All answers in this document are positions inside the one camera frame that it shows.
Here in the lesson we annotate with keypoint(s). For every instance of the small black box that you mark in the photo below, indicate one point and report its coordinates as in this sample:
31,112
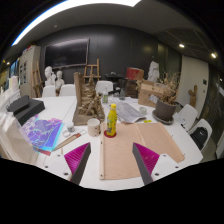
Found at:
18,103

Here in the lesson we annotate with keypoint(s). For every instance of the long ceiling light strip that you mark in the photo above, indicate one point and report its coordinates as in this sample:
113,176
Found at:
66,6

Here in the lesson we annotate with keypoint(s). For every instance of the dry plant in grey pot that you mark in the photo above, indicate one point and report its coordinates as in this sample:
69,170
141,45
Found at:
165,111

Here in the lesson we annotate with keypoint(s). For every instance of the red box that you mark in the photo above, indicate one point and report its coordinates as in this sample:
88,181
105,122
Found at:
134,73

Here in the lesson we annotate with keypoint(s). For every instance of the black wall screen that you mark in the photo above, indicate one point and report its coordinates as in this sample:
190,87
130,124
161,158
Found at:
66,53

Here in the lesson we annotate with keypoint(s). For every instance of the newspaper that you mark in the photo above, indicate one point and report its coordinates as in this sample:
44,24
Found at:
130,111

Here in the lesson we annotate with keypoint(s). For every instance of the small yellow object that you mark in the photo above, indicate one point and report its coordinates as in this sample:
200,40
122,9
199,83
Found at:
147,121

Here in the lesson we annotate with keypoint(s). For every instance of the flat round red coaster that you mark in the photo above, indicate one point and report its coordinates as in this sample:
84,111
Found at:
106,135

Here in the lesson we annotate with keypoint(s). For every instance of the light wooden drawing board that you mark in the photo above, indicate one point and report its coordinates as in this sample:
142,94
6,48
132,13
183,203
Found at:
156,140

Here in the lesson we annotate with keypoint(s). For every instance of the purple and teal painting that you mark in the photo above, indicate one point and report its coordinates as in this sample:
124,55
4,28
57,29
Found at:
43,133

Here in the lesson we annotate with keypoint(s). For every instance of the black backpack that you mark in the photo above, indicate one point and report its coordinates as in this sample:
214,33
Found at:
200,136

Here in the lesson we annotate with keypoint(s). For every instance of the white plaster bust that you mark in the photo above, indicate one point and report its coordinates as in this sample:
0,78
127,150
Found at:
59,80
49,75

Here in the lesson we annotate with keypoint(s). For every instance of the white spotted mug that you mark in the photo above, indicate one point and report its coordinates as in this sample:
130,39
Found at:
93,127

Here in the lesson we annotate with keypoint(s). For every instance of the small white-lidded jar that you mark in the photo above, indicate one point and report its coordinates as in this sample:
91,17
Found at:
70,127

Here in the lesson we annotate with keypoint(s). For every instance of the white chair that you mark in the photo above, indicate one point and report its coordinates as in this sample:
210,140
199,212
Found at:
187,115
108,86
205,123
67,90
48,91

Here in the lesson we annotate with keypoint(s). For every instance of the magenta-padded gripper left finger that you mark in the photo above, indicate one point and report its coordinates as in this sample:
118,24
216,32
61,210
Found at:
77,159

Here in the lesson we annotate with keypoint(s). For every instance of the beige cabinet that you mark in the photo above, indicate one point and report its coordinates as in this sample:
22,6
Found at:
29,70

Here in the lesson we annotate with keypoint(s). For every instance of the round ceiling spotlight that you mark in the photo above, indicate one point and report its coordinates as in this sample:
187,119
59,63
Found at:
213,55
181,45

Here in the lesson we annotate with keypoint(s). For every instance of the brown carved wood sculpture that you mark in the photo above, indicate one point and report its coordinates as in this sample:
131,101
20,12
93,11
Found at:
90,105

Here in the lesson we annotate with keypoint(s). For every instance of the clear bottle with green label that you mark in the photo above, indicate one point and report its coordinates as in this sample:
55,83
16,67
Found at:
105,96

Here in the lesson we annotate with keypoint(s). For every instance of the large black box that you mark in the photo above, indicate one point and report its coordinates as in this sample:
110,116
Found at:
30,110

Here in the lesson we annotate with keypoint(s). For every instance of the wooden easel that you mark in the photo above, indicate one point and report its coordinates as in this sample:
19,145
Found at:
92,70
37,80

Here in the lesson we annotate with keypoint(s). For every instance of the small white cup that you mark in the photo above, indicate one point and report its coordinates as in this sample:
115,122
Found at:
143,110

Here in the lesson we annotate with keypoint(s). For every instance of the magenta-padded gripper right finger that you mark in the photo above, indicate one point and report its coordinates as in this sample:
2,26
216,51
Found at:
146,158

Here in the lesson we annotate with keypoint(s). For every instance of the cardboard box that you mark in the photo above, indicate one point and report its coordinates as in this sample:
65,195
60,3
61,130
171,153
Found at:
148,93

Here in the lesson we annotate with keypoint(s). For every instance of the yellow drink bottle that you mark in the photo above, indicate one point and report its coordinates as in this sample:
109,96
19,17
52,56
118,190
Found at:
111,121

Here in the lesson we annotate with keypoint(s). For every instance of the white plaster statue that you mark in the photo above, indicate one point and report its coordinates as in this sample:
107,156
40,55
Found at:
153,70

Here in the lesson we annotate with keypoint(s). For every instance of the wooden figure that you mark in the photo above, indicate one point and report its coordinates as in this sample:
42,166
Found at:
192,96

